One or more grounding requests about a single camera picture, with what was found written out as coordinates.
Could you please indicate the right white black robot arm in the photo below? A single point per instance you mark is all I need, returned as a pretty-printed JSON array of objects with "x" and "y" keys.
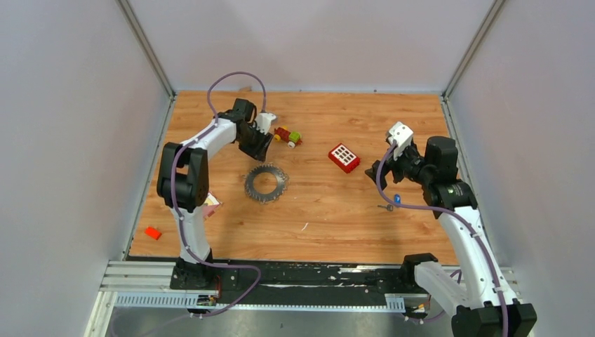
[{"x": 485, "y": 305}]

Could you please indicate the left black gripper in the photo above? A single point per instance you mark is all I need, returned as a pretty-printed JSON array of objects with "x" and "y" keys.
[{"x": 259, "y": 152}]

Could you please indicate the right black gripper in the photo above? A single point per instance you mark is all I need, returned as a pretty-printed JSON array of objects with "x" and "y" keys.
[{"x": 391, "y": 165}]

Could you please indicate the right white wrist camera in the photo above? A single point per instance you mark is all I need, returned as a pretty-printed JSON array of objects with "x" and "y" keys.
[{"x": 400, "y": 134}]

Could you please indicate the red brick near edge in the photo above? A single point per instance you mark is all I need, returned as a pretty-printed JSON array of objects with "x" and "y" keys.
[{"x": 153, "y": 233}]

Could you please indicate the pink card packet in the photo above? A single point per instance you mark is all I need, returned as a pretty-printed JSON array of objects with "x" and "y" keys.
[{"x": 210, "y": 206}]

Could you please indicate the toy brick car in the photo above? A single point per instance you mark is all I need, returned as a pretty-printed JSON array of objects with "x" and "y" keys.
[{"x": 291, "y": 138}]

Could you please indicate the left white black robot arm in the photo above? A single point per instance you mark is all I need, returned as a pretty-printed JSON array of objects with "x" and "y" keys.
[{"x": 183, "y": 183}]

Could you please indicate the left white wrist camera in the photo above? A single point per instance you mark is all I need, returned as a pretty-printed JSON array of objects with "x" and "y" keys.
[{"x": 264, "y": 121}]

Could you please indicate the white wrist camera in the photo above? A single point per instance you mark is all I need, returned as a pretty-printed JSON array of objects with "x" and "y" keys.
[
  {"x": 264, "y": 121},
  {"x": 400, "y": 134}
]

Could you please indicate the red white window brick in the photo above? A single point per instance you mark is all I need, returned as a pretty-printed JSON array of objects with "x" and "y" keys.
[{"x": 344, "y": 158}]

